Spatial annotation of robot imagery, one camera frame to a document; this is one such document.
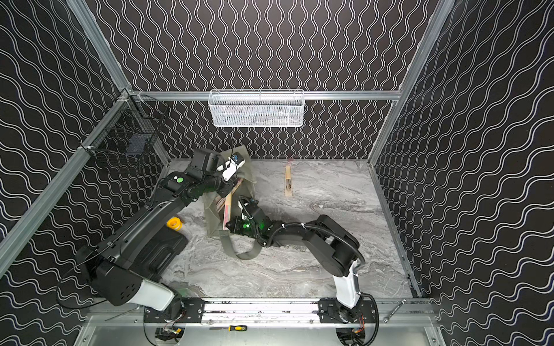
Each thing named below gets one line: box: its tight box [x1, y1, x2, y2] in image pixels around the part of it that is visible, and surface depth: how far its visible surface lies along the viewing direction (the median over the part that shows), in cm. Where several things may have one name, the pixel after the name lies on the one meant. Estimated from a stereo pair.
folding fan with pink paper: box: [216, 178, 244, 230], surface depth 91 cm
